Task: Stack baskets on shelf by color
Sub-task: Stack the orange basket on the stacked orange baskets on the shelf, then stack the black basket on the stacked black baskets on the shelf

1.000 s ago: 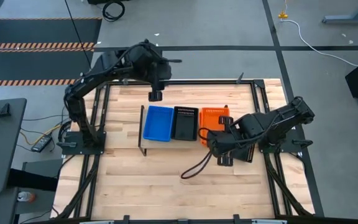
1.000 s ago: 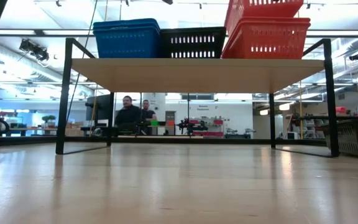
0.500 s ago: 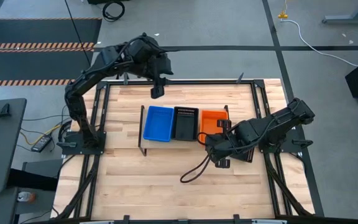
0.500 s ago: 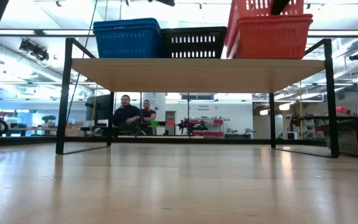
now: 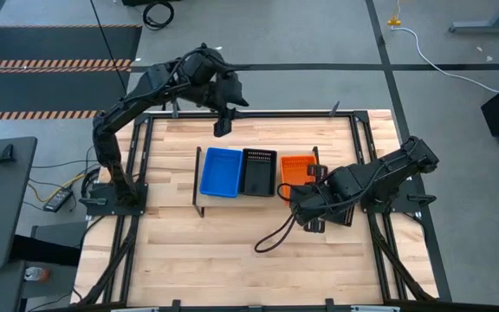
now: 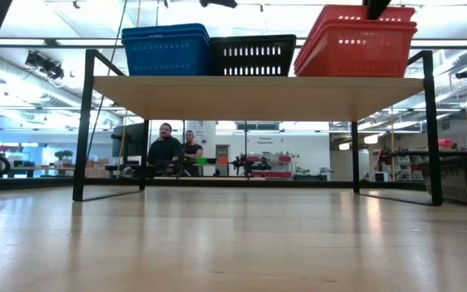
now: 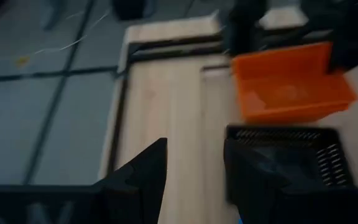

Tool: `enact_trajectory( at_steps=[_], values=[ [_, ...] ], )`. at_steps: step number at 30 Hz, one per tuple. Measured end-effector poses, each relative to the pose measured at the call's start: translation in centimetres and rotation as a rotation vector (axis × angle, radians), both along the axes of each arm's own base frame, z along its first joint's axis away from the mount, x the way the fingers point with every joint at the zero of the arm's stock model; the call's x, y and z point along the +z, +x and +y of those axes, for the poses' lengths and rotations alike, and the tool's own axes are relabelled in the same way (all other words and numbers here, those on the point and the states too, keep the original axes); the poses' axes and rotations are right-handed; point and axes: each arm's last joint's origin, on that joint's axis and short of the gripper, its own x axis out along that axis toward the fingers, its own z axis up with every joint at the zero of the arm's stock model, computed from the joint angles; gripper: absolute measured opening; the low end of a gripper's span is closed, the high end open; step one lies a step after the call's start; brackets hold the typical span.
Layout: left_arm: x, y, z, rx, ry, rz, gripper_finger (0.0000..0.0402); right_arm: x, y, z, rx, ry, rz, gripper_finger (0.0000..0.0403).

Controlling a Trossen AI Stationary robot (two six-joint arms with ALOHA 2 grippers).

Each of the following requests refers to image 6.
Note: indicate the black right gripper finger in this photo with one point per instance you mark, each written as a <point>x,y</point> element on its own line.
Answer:
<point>376,7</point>

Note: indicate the orange plastic basket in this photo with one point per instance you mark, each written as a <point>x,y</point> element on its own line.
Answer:
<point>359,25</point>
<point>355,57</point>
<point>339,12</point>

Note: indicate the blue plastic basket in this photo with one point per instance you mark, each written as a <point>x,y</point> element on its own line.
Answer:
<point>164,27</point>
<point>168,61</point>
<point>164,35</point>

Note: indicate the black lab robot arm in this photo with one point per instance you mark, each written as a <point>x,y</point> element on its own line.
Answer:
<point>247,163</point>

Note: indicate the black hanging device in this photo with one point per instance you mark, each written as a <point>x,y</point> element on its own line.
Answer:
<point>465,74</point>
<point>47,67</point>

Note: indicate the person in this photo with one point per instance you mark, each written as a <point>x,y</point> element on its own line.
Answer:
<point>164,150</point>
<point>193,149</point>

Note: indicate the red object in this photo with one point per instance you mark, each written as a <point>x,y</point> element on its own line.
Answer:
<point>445,143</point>

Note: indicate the yellow pole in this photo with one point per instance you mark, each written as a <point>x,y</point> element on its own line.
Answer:
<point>392,162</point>

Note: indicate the orange box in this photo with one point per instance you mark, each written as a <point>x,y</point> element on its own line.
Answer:
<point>223,161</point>

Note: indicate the green box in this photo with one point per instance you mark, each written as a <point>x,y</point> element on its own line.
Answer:
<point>202,160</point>

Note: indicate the black monitor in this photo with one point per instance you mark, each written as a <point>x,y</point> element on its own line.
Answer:
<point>130,140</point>

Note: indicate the red white tool rack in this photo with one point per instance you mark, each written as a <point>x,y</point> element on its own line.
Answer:
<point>282,159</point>

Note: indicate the cardboard box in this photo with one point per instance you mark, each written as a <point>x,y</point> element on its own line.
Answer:
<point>95,170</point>

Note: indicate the potted green plant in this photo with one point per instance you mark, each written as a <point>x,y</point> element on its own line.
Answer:
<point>64,155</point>

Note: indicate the black frame wooden shelf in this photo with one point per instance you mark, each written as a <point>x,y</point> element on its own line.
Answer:
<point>258,97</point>

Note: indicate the black overhead rail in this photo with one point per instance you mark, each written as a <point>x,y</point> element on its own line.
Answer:
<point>51,42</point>

